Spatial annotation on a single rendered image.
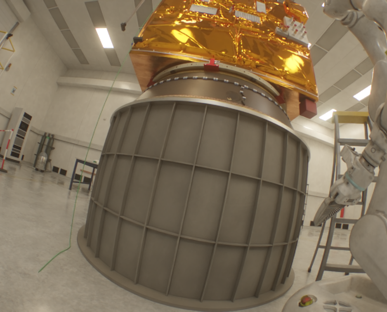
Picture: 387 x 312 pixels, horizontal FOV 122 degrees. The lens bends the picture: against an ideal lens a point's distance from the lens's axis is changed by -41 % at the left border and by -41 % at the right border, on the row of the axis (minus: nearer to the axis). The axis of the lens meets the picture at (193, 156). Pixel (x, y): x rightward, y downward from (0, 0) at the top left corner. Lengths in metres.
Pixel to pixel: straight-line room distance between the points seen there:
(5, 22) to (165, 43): 7.11
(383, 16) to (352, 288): 0.94
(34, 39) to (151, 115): 8.30
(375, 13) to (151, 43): 1.71
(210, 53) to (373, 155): 1.54
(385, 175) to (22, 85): 9.15
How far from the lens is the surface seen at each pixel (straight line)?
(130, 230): 1.11
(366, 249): 0.63
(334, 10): 0.84
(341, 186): 0.51
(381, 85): 0.72
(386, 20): 0.59
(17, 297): 0.95
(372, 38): 0.91
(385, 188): 0.67
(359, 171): 0.50
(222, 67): 1.58
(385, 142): 0.48
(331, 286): 0.84
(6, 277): 1.07
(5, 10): 8.26
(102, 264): 1.31
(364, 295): 0.92
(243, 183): 1.02
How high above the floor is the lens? 0.61
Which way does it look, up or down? 13 degrees up
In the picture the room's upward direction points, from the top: 12 degrees clockwise
